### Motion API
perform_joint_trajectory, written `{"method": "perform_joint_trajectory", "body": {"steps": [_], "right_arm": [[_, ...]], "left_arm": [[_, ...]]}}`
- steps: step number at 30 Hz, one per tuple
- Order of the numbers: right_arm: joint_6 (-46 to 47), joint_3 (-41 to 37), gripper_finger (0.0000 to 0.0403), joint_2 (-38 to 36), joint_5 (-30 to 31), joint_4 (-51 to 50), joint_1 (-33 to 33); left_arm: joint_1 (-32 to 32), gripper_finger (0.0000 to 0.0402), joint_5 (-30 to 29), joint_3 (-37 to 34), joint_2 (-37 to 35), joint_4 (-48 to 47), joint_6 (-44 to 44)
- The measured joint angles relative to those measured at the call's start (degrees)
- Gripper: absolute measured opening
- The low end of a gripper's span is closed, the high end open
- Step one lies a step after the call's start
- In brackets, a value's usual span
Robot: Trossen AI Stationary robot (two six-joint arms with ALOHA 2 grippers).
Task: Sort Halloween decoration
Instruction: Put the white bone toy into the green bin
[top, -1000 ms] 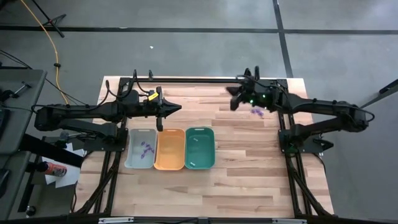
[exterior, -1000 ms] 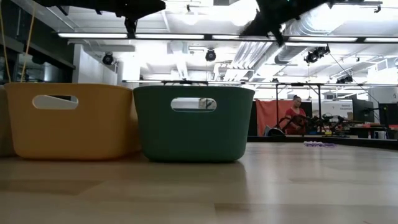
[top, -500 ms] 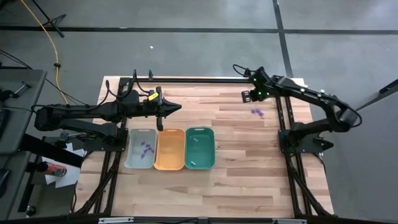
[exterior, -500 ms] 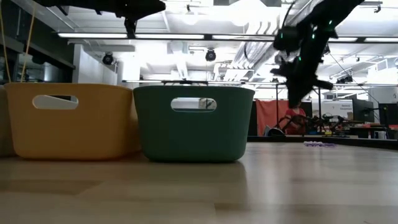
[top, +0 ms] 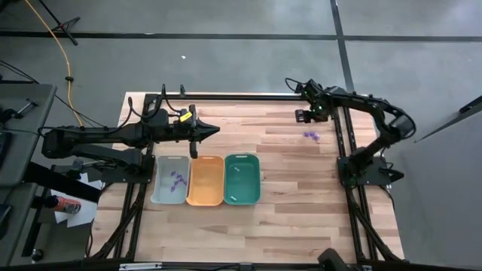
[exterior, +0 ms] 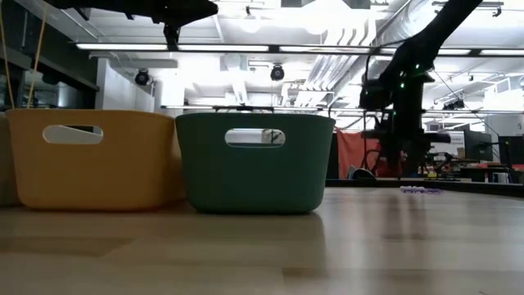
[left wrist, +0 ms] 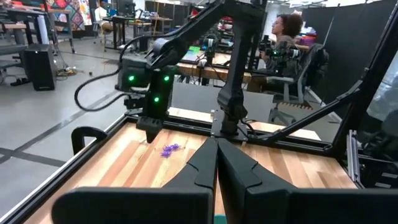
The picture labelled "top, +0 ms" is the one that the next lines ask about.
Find black tripod stand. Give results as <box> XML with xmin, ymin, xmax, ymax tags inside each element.
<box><xmin>36</xmin><ymin>0</ymin><xmax>81</xmax><ymax>47</ymax></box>

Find grey side cart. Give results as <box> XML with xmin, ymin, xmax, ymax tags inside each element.
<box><xmin>0</xmin><ymin>83</ymin><xmax>58</xmax><ymax>266</ymax></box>

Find yellow cable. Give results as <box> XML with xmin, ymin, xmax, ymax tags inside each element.
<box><xmin>24</xmin><ymin>0</ymin><xmax>84</xmax><ymax>127</ymax></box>

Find orange spray can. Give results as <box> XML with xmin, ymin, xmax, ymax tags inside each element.
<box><xmin>44</xmin><ymin>194</ymin><xmax>82</xmax><ymax>215</ymax></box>

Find grey plastic bin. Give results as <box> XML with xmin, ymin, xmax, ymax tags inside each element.
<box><xmin>150</xmin><ymin>155</ymin><xmax>191</xmax><ymax>206</ymax></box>

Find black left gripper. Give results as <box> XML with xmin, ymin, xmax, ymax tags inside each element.
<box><xmin>167</xmin><ymin>104</ymin><xmax>221</xmax><ymax>160</ymax></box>

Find yellow plastic bin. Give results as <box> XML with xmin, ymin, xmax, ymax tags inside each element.
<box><xmin>186</xmin><ymin>154</ymin><xmax>226</xmax><ymax>207</ymax></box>

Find black metal clamp tool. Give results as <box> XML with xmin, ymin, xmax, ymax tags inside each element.
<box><xmin>0</xmin><ymin>98</ymin><xmax>39</xmax><ymax>123</ymax></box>

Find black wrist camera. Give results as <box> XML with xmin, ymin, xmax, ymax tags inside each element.
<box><xmin>303</xmin><ymin>79</ymin><xmax>322</xmax><ymax>99</ymax></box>
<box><xmin>176</xmin><ymin>108</ymin><xmax>194</xmax><ymax>131</ymax></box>

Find black support beam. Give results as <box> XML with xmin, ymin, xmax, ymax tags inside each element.
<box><xmin>22</xmin><ymin>160</ymin><xmax>103</xmax><ymax>204</ymax></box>

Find green plastic bin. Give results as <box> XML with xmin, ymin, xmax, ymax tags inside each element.
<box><xmin>223</xmin><ymin>153</ymin><xmax>262</xmax><ymax>206</ymax></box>

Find white paper sheets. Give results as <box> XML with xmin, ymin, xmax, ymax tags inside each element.
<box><xmin>50</xmin><ymin>172</ymin><xmax>105</xmax><ymax>229</ymax></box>

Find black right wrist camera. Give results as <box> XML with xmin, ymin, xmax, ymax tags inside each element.
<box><xmin>303</xmin><ymin>79</ymin><xmax>322</xmax><ymax>99</ymax></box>

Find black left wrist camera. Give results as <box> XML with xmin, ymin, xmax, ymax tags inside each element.
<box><xmin>176</xmin><ymin>108</ymin><xmax>194</xmax><ymax>131</ymax></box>

